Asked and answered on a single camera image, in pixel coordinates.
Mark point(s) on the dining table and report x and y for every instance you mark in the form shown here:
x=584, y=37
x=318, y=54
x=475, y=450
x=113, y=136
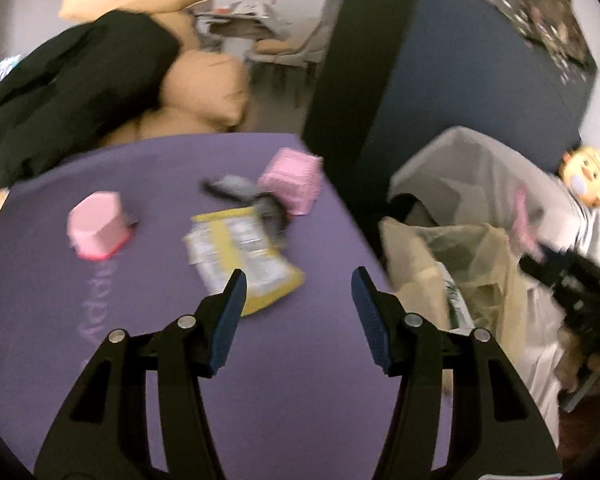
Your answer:
x=246, y=20

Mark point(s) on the glass aquarium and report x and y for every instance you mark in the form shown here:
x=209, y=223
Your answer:
x=553, y=25

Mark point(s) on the yellow duck plush toy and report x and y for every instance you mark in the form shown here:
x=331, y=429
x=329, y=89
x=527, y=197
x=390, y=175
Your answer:
x=580, y=173

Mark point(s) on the grey dining chair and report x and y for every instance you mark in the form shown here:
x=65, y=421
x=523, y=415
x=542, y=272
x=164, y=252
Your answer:
x=301, y=52

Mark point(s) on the purple table mat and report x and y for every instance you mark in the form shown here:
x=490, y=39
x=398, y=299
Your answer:
x=299, y=396

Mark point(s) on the pink plastic basket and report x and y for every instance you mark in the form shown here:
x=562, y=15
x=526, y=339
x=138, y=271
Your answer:
x=294, y=178

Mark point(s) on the tan leather armchair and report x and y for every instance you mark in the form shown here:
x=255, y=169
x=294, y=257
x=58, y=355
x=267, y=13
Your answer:
x=202, y=92

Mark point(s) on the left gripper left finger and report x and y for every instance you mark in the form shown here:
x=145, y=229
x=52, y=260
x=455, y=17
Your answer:
x=136, y=411

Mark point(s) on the dark grey crumpled wrapper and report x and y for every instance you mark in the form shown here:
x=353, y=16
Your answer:
x=242, y=191

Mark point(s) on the black jacket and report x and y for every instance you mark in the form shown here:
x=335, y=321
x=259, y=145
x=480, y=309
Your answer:
x=69, y=93

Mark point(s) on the beige plastic trash bag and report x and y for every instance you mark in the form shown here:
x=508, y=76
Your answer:
x=459, y=277

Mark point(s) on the yellow white snack bag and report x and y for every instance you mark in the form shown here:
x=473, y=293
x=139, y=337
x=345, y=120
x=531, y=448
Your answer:
x=222, y=241

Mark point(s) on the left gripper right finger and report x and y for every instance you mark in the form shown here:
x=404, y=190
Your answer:
x=462, y=411

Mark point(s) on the navy cloth covered cabinet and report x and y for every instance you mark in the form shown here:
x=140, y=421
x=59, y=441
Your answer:
x=398, y=72

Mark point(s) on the pink cupcake liner cup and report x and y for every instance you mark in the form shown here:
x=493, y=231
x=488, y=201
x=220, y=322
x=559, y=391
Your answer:
x=97, y=227

